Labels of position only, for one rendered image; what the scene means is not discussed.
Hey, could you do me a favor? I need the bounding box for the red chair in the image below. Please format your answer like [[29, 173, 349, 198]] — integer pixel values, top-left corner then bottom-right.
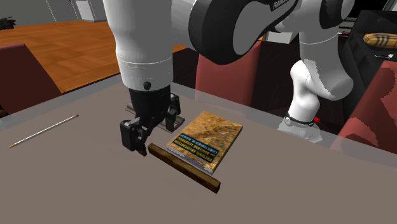
[[194, 39, 263, 108], [330, 60, 397, 156]]

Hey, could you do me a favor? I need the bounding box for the dark red armchair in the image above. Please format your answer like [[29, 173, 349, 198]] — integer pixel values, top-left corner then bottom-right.
[[0, 43, 63, 116]]

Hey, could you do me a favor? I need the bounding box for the black cabinet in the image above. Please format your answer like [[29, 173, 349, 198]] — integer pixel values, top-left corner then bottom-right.
[[340, 10, 397, 125]]

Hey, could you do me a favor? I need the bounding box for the white pencil with red eraser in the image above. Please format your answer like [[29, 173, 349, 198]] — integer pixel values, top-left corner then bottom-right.
[[8, 113, 80, 149]]

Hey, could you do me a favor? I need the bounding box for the dark brown wooden bar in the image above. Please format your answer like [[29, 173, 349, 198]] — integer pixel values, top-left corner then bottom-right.
[[147, 143, 221, 194]]

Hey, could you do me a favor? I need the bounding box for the brown book with dark label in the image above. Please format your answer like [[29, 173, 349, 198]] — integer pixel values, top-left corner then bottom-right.
[[166, 110, 244, 176]]

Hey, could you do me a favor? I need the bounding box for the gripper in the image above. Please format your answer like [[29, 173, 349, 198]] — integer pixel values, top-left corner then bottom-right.
[[120, 85, 181, 157]]

